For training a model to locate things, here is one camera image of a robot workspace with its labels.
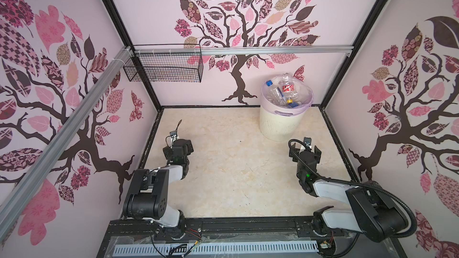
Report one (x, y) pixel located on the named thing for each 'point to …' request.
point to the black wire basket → (167, 67)
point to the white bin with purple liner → (279, 123)
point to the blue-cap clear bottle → (275, 93)
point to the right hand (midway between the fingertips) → (306, 144)
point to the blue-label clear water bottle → (293, 104)
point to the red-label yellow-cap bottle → (288, 87)
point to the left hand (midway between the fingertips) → (178, 146)
